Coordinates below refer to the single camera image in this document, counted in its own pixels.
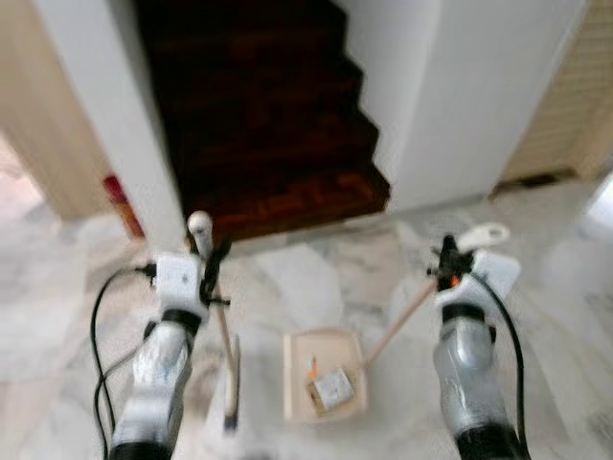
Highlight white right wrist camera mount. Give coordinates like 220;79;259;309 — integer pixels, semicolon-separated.
468;250;524;304

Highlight beige long handled dustpan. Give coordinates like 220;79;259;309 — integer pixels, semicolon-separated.
282;221;511;426

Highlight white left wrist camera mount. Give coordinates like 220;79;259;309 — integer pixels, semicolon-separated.
154;251;205;318

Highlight light wood cabinet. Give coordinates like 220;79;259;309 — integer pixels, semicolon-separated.
0;0;112;223

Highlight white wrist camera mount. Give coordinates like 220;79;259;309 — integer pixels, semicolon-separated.
154;251;205;318
468;250;524;304

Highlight dark wooden staircase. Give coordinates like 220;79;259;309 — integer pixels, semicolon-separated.
133;0;393;242

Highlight beige louvred door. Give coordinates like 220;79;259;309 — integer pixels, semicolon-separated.
497;0;613;189

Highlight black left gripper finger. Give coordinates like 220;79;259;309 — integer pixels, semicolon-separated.
203;239;234;289

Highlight small grey carton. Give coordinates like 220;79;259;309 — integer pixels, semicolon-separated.
306;366;358;414

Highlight wooden handled broom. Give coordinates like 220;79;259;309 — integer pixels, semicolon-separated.
186;212;243;434

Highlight red patterned canister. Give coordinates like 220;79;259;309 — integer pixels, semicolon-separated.
102;174;146;240

